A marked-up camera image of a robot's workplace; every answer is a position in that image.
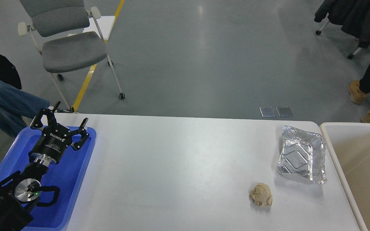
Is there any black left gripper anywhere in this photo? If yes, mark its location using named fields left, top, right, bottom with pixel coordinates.
left=28, top=101, right=90, bottom=164

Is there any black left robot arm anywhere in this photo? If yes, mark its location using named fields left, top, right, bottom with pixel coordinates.
left=0, top=101, right=90, bottom=231

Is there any blue plastic tray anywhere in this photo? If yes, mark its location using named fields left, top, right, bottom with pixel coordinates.
left=0, top=127, right=96, bottom=231

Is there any seated person in jeans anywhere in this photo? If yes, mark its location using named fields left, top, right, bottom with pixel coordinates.
left=0, top=55, right=50, bottom=138

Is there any grey office chair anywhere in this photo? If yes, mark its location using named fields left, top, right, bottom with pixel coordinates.
left=18, top=0, right=116, bottom=111

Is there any white board on floor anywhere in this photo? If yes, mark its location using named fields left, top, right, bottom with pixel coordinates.
left=82, top=16, right=116, bottom=41

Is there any left floor metal plate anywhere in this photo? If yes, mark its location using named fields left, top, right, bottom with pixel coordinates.
left=260, top=106, right=276, bottom=117

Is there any floor metal plate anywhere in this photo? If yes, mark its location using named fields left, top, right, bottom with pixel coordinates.
left=276, top=106, right=293, bottom=117
left=260, top=106, right=276, bottom=117

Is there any crumpled brown paper ball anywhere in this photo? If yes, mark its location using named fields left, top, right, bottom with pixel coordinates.
left=249, top=183, right=273, bottom=207

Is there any right floor metal plate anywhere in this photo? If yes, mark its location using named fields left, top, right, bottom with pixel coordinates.
left=276, top=106, right=293, bottom=117

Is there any aluminium foil tray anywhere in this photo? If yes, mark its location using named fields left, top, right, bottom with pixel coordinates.
left=277, top=125, right=327, bottom=184

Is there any beige plastic bin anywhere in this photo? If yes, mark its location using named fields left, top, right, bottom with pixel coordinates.
left=320, top=122, right=370, bottom=231

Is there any chair with dark jackets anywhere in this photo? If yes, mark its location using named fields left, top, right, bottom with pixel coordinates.
left=314, top=0, right=370, bottom=59

